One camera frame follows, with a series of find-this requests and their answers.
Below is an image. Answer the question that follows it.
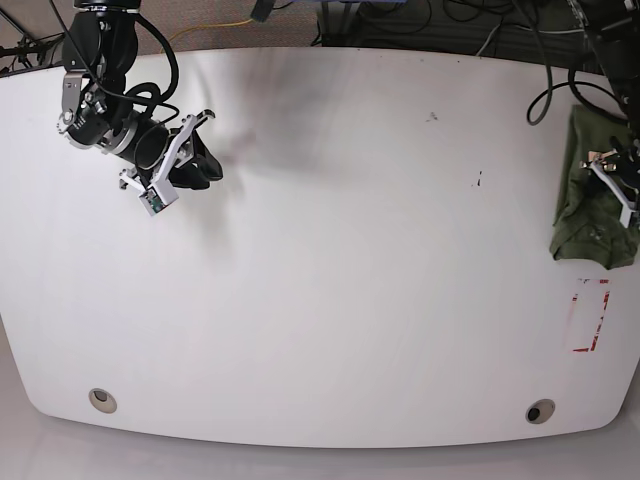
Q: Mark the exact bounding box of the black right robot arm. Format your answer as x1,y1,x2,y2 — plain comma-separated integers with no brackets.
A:
58,1,223,190

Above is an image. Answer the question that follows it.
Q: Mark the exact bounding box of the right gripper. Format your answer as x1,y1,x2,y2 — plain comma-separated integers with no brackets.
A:
58,72,223,190

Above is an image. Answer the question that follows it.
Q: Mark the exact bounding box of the right table grommet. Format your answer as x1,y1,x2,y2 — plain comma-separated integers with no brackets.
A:
525,399,556,425

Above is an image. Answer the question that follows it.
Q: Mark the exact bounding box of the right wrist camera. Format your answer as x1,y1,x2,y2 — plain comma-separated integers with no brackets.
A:
138,180,179,216

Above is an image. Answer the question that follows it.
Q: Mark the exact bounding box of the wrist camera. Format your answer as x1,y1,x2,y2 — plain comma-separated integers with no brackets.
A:
619,203,639,229
138,180,179,216

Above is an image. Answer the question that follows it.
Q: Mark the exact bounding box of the green T-shirt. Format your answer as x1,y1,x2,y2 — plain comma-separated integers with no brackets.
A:
549,105,639,270

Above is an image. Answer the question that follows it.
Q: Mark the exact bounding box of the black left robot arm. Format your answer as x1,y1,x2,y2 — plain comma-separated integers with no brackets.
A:
565,1,639,217

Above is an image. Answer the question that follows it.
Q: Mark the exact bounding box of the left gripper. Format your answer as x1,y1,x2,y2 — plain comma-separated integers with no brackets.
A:
581,137,639,210

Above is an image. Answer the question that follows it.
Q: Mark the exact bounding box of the yellow cable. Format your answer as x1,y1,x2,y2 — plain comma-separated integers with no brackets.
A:
167,17,254,46

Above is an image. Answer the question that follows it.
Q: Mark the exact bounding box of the table grommet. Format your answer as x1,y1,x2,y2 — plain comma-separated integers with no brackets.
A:
525,399,556,425
88,388,117,414

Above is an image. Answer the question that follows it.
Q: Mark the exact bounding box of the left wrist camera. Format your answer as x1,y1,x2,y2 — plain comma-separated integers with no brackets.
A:
619,203,639,229

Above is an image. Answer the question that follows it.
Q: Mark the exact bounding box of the red tape marking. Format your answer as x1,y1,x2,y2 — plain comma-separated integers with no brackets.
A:
566,279,611,353

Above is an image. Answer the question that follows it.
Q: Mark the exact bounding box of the left table grommet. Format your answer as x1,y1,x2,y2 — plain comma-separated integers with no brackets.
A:
88,388,117,414

